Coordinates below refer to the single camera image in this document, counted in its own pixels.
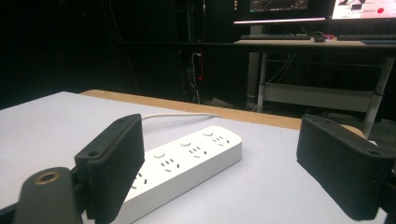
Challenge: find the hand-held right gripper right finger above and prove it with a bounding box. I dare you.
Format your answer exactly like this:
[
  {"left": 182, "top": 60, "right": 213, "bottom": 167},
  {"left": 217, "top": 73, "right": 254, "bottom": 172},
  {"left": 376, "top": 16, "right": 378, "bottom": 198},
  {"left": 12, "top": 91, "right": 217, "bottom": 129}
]
[{"left": 296, "top": 113, "right": 396, "bottom": 222}]

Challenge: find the black computer mouse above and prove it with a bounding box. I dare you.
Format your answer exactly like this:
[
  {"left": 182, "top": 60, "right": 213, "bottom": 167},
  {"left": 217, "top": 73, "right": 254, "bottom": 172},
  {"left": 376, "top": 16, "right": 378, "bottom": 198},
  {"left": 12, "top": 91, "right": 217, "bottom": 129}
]
[{"left": 312, "top": 31, "right": 327, "bottom": 43}]

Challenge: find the black keyboard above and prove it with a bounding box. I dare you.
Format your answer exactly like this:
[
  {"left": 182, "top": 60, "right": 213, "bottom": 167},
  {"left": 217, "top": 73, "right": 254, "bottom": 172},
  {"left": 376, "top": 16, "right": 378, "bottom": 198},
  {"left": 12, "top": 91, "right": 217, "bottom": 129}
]
[
  {"left": 336, "top": 34, "right": 396, "bottom": 42},
  {"left": 239, "top": 34, "right": 312, "bottom": 41}
]

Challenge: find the computer monitor with white screen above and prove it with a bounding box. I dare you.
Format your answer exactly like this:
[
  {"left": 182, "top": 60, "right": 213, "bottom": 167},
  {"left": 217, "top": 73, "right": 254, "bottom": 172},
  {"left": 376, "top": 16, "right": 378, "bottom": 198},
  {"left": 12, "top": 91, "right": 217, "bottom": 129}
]
[{"left": 332, "top": 0, "right": 396, "bottom": 21}]

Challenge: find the metal frame desk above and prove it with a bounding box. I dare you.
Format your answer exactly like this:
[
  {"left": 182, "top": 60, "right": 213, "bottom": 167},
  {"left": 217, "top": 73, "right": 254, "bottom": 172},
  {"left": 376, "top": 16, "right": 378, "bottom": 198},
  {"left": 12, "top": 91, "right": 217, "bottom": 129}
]
[{"left": 233, "top": 38, "right": 396, "bottom": 140}]

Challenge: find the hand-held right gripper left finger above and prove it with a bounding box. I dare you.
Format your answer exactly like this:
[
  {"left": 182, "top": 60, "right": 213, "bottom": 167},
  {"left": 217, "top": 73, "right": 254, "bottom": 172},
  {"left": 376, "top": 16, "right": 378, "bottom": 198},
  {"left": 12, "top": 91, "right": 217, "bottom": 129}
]
[{"left": 74, "top": 113, "right": 146, "bottom": 224}]

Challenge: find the white power strip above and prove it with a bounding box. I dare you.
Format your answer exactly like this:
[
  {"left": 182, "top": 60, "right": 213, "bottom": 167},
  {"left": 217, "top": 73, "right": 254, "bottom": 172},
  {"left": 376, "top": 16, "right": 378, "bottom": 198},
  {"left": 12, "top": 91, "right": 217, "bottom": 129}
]
[{"left": 112, "top": 125, "right": 243, "bottom": 224}]

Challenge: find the bundle of hanging cables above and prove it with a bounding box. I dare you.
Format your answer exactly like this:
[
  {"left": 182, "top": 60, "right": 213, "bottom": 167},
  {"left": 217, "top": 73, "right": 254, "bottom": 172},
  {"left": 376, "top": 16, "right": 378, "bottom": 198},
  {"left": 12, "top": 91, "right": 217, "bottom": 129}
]
[{"left": 186, "top": 51, "right": 205, "bottom": 105}]

